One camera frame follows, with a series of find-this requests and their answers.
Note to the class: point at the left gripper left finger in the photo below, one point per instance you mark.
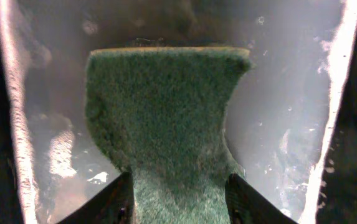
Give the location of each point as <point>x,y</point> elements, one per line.
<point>112,205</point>

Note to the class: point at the black rectangular water tray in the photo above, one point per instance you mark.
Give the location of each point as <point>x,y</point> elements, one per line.
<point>279,120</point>

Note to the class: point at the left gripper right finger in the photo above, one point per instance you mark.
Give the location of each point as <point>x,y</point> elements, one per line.
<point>245,205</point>

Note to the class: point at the green yellow scrub sponge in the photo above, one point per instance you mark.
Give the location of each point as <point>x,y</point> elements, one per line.
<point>159,112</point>

